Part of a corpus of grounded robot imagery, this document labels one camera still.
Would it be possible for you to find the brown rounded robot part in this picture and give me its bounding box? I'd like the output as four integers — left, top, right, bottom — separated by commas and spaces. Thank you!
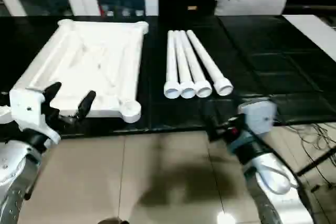
97, 216, 130, 224

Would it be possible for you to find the black floor cable tangle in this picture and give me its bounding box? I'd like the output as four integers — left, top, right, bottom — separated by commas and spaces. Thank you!
285, 121, 336, 190

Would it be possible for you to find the white flat board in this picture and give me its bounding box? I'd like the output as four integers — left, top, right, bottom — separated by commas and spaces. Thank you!
284, 14, 336, 62

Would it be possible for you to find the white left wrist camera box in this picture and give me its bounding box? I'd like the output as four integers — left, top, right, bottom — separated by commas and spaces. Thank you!
9, 87, 62, 146

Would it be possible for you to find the white plastic table leg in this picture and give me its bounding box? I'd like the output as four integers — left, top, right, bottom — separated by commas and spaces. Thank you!
180, 30, 213, 98
163, 30, 182, 99
173, 30, 197, 99
185, 30, 234, 97

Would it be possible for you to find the white plastic table top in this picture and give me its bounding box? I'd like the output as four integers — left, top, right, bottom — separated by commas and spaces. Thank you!
12, 19, 150, 124

